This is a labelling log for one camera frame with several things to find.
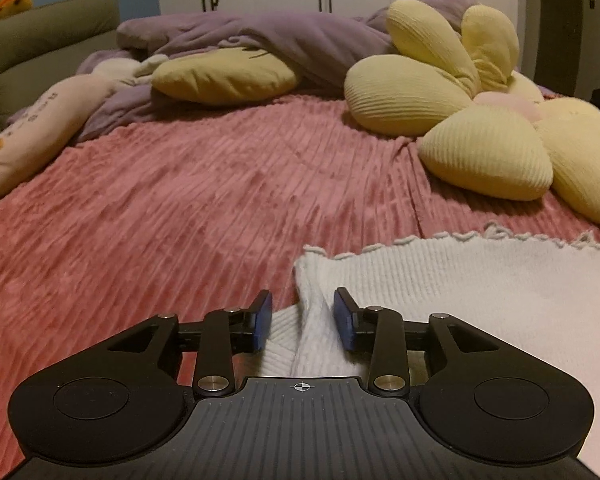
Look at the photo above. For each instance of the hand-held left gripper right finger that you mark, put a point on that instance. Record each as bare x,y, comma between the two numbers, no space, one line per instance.
345,325

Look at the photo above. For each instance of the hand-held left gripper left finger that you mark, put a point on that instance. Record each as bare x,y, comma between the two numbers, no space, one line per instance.
262,322

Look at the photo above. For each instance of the white knit sweater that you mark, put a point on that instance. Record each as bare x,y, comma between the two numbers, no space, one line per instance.
480,290

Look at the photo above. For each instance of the pink ribbed blanket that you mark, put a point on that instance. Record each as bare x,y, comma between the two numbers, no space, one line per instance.
180,200

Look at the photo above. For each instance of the yellow flower pillow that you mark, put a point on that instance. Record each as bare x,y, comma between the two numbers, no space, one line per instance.
480,155

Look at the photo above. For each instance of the yellow leaf pillow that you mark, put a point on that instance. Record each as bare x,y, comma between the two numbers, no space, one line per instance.
220,77

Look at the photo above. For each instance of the purple blanket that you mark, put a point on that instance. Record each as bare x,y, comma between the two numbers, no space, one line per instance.
290,35

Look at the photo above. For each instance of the long cream plush toy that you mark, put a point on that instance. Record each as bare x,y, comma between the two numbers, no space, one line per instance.
40,125

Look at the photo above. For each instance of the green sofa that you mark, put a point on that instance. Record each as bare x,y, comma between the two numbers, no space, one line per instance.
40,40

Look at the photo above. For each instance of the orange plush toy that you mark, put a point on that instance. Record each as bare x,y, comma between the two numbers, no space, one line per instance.
10,6

